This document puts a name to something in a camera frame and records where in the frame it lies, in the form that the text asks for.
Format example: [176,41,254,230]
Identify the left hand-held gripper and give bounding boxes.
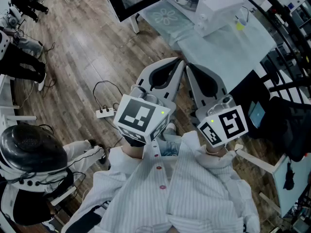
[113,57,186,144]

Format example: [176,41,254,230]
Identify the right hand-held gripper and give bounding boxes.
[186,63,249,148]

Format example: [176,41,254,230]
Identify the white microwave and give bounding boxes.
[106,0,245,37]

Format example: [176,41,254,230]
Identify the person's left forearm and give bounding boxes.
[121,139,146,160]

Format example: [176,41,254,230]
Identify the person's right forearm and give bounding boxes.
[205,143,226,158]

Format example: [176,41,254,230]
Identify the clear beaker with yellow liquid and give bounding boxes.
[235,17,249,32]

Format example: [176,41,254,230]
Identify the white table with cloth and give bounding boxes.
[139,1,277,87]

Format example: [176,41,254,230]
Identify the blue notebook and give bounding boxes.
[247,100,266,129]

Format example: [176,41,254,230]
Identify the white table leg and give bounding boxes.
[129,15,140,34]

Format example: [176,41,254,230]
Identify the white power strip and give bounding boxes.
[96,107,118,119]

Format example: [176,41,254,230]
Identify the black wristwatch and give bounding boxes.
[125,136,148,148]

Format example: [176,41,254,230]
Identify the person's blue jeans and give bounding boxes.
[157,124,182,157]

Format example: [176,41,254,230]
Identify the black metal railing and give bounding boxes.
[228,0,311,101]

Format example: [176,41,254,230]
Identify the black office chair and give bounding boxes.
[245,96,311,162]

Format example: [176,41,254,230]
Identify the person's striped white shirt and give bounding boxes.
[62,130,262,233]

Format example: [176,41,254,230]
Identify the small black pouch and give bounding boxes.
[283,163,295,191]

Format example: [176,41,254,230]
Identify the white side table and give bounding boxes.
[234,143,311,218]

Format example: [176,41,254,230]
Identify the black glossy helmet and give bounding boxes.
[0,123,69,173]

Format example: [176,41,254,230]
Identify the white desk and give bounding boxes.
[0,74,37,131]

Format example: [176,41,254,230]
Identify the black power cable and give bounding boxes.
[93,80,124,111]

